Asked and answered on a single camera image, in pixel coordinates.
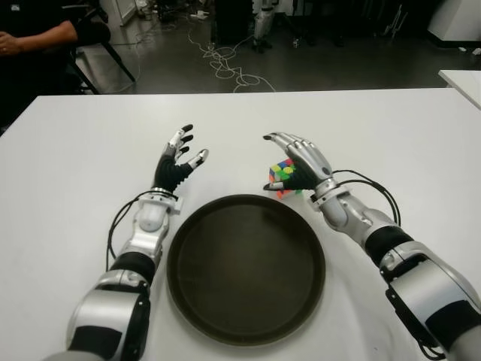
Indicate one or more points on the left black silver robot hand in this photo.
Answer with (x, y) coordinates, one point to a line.
(169, 173)

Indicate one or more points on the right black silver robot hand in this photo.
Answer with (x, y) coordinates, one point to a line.
(308, 165)

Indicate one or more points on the bystander bare hand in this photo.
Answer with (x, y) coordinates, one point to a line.
(9, 44)

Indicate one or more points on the multicoloured Rubik's cube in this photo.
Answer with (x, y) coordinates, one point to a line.
(278, 169)

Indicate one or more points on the bystander bare forearm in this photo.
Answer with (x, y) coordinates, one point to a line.
(45, 37)

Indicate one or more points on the right silver black robot arm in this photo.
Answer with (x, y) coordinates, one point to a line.
(424, 286)

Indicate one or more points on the left silver black robot arm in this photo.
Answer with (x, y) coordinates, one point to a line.
(148, 222)

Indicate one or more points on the dark brown round plate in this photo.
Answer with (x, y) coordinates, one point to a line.
(244, 270)

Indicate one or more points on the seated person black clothing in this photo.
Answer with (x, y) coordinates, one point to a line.
(30, 11)

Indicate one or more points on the black chair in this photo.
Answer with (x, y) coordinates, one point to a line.
(94, 32)

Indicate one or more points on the white cabinet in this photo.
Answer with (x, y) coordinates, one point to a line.
(124, 9)

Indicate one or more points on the small silver floor object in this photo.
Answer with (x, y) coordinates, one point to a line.
(296, 43)

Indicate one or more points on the white humanoid robot legs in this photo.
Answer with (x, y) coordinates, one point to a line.
(263, 22)

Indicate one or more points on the white power strip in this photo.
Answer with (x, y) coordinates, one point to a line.
(199, 15)

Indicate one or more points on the black cabinet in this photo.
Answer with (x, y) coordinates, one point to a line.
(233, 19)

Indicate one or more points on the grey folded stand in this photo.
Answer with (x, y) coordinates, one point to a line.
(395, 22)

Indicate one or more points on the white side table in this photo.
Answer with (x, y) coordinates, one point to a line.
(464, 80)

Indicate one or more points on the small white floor object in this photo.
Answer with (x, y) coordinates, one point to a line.
(476, 50)

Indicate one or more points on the white machine base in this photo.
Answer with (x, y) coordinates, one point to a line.
(458, 19)

